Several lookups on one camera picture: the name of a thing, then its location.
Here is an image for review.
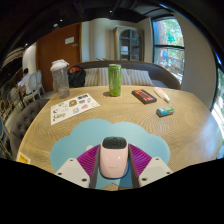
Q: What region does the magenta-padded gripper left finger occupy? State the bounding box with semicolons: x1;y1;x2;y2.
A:
54;144;102;190

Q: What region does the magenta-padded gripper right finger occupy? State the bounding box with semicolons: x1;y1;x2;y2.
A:
127;143;175;189

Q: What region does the pink computer mouse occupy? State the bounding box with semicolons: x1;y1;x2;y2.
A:
99;136;130;179

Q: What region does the blue cloud-shaped mouse pad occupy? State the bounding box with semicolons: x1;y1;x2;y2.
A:
49;118;172;190

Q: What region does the yellow sticker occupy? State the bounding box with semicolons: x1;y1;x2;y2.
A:
16;151;32;165

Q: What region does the small green-blue packet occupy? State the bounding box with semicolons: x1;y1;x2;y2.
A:
155;106;176;118

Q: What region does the white sticker sheet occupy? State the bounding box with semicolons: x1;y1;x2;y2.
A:
50;93;101;126

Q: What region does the grey tufted chair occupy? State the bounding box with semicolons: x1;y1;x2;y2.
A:
9;98;51;160

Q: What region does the black box with red print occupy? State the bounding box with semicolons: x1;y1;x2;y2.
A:
131;88;158;105

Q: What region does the clear plastic bag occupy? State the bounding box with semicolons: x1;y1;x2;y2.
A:
152;86;171;104

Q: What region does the black-framed window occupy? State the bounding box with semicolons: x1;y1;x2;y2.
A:
211;59;224;158
152;16;186;85

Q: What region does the clear shaker bottle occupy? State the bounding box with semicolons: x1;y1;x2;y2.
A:
49;59;71;100

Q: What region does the striped cushion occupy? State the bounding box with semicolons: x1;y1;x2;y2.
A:
120;68;155;87
83;67;111;88

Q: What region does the black backpack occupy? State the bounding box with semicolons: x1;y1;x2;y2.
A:
67;65;87;89

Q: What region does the grey curved sofa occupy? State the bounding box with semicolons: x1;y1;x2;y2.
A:
68;60;182;90

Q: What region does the green drink can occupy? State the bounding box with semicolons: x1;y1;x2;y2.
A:
108;63;123;98

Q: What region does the person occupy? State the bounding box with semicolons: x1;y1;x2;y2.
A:
17;67;34;96

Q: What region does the brown wooden door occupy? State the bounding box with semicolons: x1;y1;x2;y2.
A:
35;22;83;94

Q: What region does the glass-door cabinet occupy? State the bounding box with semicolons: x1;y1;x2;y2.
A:
113;25;145;63

